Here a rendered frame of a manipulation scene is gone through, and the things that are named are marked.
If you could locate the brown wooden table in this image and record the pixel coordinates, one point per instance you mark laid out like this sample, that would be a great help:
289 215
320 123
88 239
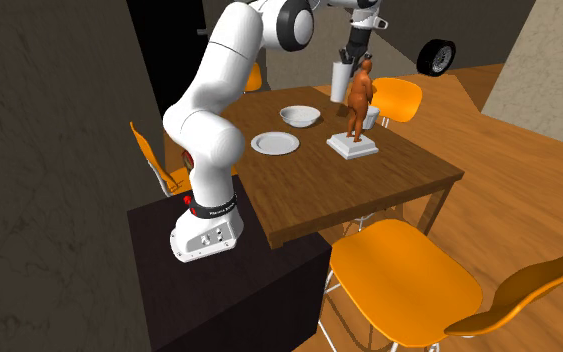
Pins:
310 185

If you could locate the dark robot stand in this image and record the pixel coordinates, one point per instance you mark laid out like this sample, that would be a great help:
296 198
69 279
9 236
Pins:
232 302

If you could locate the tall white cup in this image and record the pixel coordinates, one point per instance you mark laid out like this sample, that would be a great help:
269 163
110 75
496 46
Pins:
339 85

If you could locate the brown figure on white base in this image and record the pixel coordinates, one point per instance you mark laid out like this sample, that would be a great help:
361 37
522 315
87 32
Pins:
358 102

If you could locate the orange chair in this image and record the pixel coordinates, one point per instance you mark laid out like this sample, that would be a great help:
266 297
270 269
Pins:
253 79
398 100
152 156
398 278

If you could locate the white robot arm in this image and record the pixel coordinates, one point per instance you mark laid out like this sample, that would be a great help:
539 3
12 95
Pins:
222 73

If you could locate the white plate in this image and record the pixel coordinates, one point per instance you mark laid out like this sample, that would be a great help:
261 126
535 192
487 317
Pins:
275 143

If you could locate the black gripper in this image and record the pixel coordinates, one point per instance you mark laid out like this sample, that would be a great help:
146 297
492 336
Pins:
358 43

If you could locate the black car tyre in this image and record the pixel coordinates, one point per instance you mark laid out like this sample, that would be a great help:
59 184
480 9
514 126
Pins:
436 57

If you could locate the black door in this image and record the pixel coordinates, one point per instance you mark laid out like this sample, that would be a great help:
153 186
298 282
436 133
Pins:
164 53

